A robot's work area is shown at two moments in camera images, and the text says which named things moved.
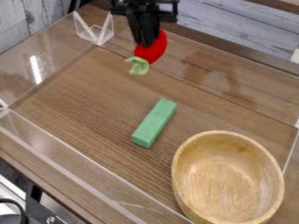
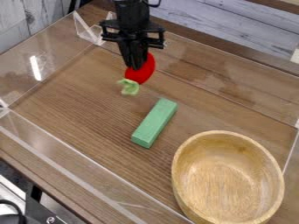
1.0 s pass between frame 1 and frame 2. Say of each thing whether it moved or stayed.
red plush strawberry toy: moved
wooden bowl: stayed
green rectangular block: stayed
